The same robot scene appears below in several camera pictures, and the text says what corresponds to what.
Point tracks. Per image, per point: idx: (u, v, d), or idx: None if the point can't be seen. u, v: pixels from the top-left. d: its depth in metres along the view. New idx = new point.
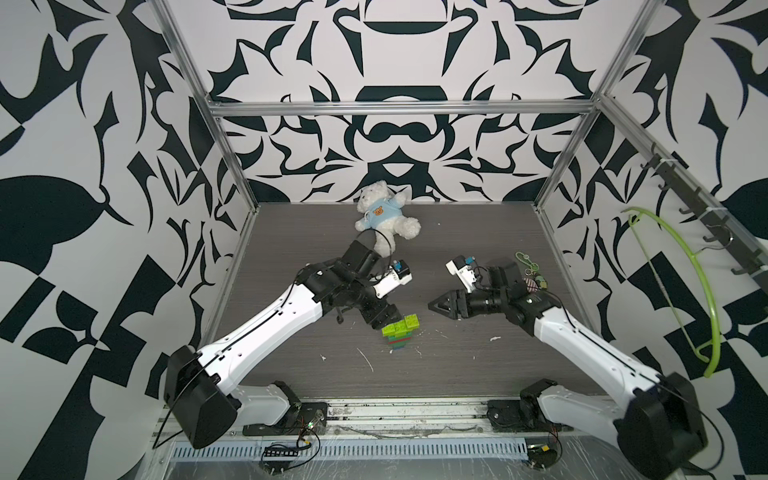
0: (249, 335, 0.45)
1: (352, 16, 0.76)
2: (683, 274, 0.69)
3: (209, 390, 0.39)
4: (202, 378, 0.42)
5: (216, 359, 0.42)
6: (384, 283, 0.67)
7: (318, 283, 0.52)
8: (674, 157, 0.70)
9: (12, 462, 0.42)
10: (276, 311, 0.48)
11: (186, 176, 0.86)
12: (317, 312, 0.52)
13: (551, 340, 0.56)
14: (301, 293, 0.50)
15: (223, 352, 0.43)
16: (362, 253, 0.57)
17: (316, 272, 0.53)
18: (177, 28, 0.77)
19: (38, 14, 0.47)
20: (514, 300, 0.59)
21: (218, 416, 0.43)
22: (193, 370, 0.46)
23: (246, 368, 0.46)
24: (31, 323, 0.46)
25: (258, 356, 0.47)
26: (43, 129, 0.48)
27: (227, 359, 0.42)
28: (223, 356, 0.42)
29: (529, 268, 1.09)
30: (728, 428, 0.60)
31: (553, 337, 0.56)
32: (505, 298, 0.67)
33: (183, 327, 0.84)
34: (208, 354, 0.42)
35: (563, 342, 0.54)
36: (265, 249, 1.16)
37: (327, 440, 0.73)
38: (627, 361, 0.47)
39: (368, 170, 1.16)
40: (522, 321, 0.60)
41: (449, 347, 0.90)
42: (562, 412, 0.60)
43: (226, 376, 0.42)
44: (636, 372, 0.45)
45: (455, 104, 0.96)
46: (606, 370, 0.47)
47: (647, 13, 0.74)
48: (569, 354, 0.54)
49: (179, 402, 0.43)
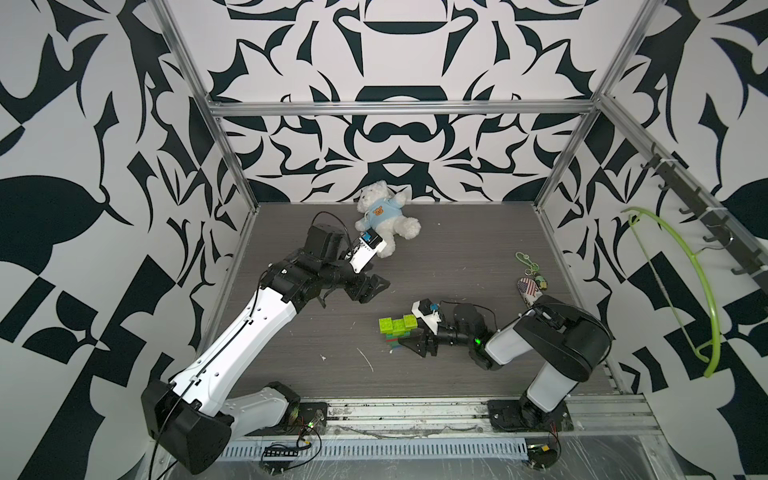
0: (222, 351, 0.43)
1: (352, 16, 0.76)
2: (685, 274, 0.68)
3: (191, 417, 0.38)
4: (183, 407, 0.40)
5: (192, 384, 0.40)
6: (361, 255, 0.65)
7: (283, 282, 0.50)
8: (674, 157, 0.70)
9: (12, 462, 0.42)
10: (246, 321, 0.46)
11: (186, 176, 0.86)
12: (290, 311, 0.50)
13: (503, 355, 0.67)
14: (268, 296, 0.48)
15: (198, 375, 0.41)
16: (322, 237, 0.53)
17: (281, 271, 0.51)
18: (177, 28, 0.77)
19: (38, 14, 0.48)
20: (478, 347, 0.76)
21: (212, 438, 0.42)
22: (169, 401, 0.44)
23: (227, 385, 0.44)
24: (30, 323, 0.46)
25: (238, 371, 0.45)
26: (44, 128, 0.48)
27: (205, 382, 0.40)
28: (199, 380, 0.41)
29: (529, 267, 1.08)
30: (728, 428, 0.60)
31: (497, 349, 0.68)
32: (471, 344, 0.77)
33: (183, 327, 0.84)
34: (183, 382, 0.40)
35: (502, 349, 0.66)
36: (265, 249, 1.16)
37: (328, 440, 0.73)
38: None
39: (368, 170, 1.16)
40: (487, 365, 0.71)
41: (449, 347, 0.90)
42: (549, 394, 0.61)
43: (208, 399, 0.40)
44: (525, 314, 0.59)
45: (455, 104, 0.96)
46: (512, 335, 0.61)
47: (647, 14, 0.74)
48: (510, 351, 0.65)
49: (162, 437, 0.42)
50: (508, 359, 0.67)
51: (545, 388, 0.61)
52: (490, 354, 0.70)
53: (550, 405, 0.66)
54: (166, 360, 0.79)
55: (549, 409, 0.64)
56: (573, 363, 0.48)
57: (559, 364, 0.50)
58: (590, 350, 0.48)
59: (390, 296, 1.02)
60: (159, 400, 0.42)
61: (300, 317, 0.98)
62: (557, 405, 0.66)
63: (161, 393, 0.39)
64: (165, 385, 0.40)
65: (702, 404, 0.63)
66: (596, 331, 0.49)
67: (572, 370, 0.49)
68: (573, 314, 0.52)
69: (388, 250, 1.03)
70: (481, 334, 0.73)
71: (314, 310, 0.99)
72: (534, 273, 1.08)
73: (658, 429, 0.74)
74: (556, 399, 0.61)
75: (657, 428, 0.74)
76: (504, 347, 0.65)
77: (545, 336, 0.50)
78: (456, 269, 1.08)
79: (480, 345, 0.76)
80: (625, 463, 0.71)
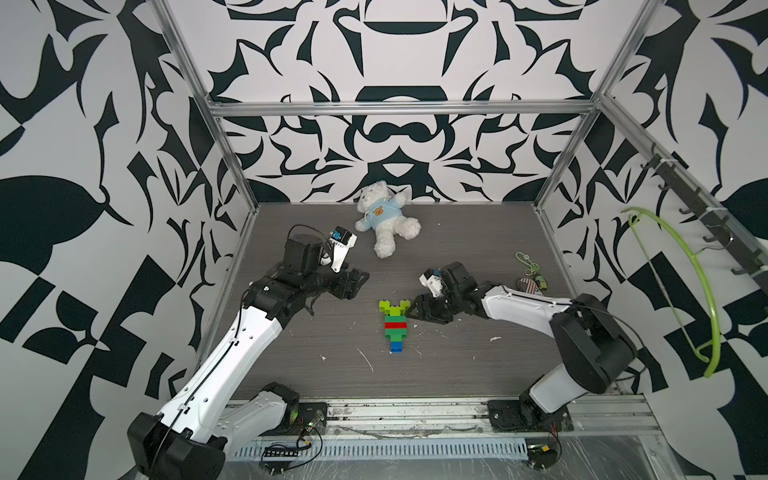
0: (209, 376, 0.42)
1: (352, 16, 0.76)
2: (684, 275, 0.69)
3: (185, 447, 0.37)
4: (173, 437, 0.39)
5: (182, 413, 0.40)
6: (337, 254, 0.66)
7: (266, 300, 0.50)
8: (674, 157, 0.70)
9: (12, 463, 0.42)
10: (233, 343, 0.45)
11: (186, 176, 0.86)
12: (276, 328, 0.50)
13: (499, 312, 0.64)
14: (252, 316, 0.48)
15: (187, 403, 0.40)
16: (298, 251, 0.53)
17: (263, 288, 0.51)
18: (177, 28, 0.77)
19: (38, 14, 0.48)
20: (466, 292, 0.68)
21: (206, 465, 0.42)
22: (158, 433, 0.43)
23: (218, 409, 0.43)
24: (31, 323, 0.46)
25: (227, 396, 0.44)
26: (44, 130, 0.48)
27: (194, 409, 0.40)
28: (188, 408, 0.40)
29: (529, 268, 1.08)
30: (729, 429, 0.60)
31: (501, 305, 0.63)
32: (459, 294, 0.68)
33: (184, 327, 0.90)
34: (171, 412, 0.40)
35: (504, 304, 0.62)
36: (264, 249, 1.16)
37: (328, 440, 0.73)
38: (547, 299, 0.55)
39: (368, 170, 1.16)
40: (476, 310, 0.69)
41: (448, 346, 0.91)
42: (552, 397, 0.62)
43: (198, 425, 0.39)
44: (555, 302, 0.53)
45: (456, 104, 0.96)
46: (536, 309, 0.54)
47: (647, 14, 0.74)
48: (512, 311, 0.61)
49: (152, 471, 0.41)
50: (501, 315, 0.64)
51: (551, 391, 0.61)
52: (485, 305, 0.67)
53: (552, 407, 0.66)
54: (167, 360, 0.79)
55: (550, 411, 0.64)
56: (597, 379, 0.46)
57: (577, 370, 0.49)
58: (618, 371, 0.46)
59: (390, 296, 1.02)
60: (148, 434, 0.41)
61: (299, 317, 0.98)
62: (558, 407, 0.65)
63: (149, 427, 0.38)
64: (152, 417, 0.39)
65: (702, 406, 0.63)
66: (628, 353, 0.47)
67: (589, 382, 0.48)
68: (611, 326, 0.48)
69: (388, 250, 1.03)
70: (469, 286, 0.74)
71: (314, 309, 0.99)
72: (534, 273, 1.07)
73: (658, 429, 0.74)
74: (561, 402, 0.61)
75: (657, 428, 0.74)
76: (508, 307, 0.61)
77: (585, 346, 0.46)
78: None
79: (469, 292, 0.70)
80: (625, 463, 0.71)
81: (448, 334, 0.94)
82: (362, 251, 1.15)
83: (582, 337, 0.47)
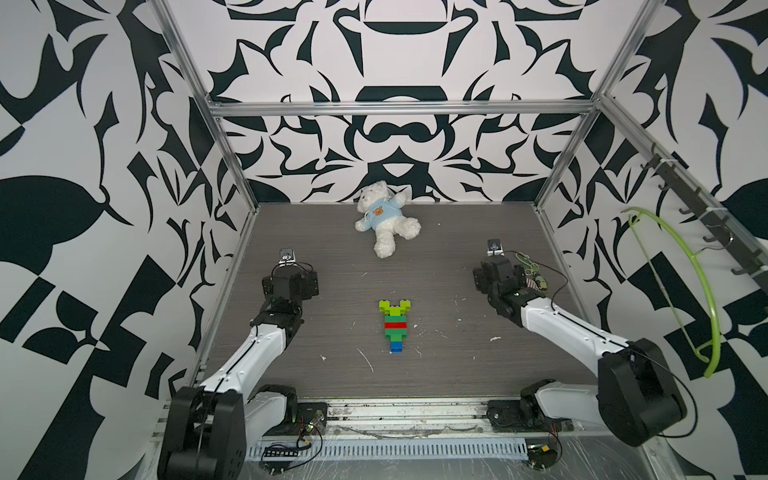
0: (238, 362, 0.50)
1: (352, 16, 0.76)
2: (684, 274, 0.68)
3: (232, 398, 0.42)
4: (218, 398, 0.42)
5: (223, 380, 0.46)
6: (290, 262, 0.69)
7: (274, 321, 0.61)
8: (674, 157, 0.70)
9: (12, 463, 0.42)
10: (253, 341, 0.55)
11: (186, 176, 0.86)
12: (282, 341, 0.60)
13: (537, 326, 0.60)
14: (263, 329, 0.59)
15: (225, 376, 0.47)
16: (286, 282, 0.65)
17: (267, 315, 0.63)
18: (177, 29, 0.77)
19: (38, 14, 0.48)
20: (504, 291, 0.69)
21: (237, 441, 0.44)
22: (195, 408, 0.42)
23: (248, 384, 0.49)
24: (31, 323, 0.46)
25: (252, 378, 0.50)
26: (44, 130, 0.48)
27: (233, 378, 0.46)
28: (227, 378, 0.46)
29: (529, 268, 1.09)
30: (728, 429, 0.60)
31: (540, 321, 0.59)
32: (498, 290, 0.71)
33: (184, 327, 0.90)
34: (212, 382, 0.45)
35: (546, 321, 0.57)
36: (264, 249, 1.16)
37: (328, 440, 0.73)
38: (601, 332, 0.50)
39: (368, 170, 1.16)
40: (511, 313, 0.65)
41: (448, 346, 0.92)
42: (559, 405, 0.61)
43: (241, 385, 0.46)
44: (607, 340, 0.48)
45: (456, 104, 0.96)
46: (583, 342, 0.50)
47: (647, 14, 0.74)
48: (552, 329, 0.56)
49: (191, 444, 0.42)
50: (534, 327, 0.61)
51: (564, 402, 0.59)
52: (524, 315, 0.62)
53: (552, 410, 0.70)
54: (167, 360, 0.79)
55: (549, 413, 0.64)
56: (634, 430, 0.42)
57: (616, 415, 0.45)
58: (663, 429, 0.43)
59: (391, 296, 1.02)
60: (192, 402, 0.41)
61: None
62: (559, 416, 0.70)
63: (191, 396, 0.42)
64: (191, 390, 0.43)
65: (701, 406, 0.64)
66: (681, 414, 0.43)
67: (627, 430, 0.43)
68: (668, 383, 0.44)
69: (388, 250, 1.03)
70: (509, 286, 0.69)
71: (315, 308, 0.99)
72: (534, 273, 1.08)
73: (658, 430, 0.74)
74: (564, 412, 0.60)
75: None
76: (551, 327, 0.56)
77: (633, 396, 0.42)
78: (455, 270, 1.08)
79: (507, 292, 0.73)
80: (625, 463, 0.71)
81: (448, 334, 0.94)
82: (362, 252, 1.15)
83: (628, 386, 0.43)
